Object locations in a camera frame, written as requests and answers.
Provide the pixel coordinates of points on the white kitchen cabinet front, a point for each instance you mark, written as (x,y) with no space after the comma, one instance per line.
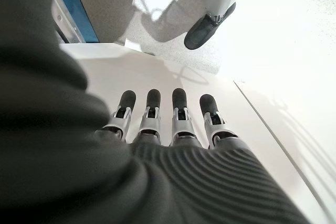
(157,77)

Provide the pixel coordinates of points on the black robot left foot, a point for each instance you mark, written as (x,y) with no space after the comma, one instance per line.
(202,33)

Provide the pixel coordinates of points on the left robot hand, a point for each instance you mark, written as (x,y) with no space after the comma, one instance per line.
(78,169)

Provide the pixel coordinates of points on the blue panel with metal frame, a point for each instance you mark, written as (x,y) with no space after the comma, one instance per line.
(73,6)

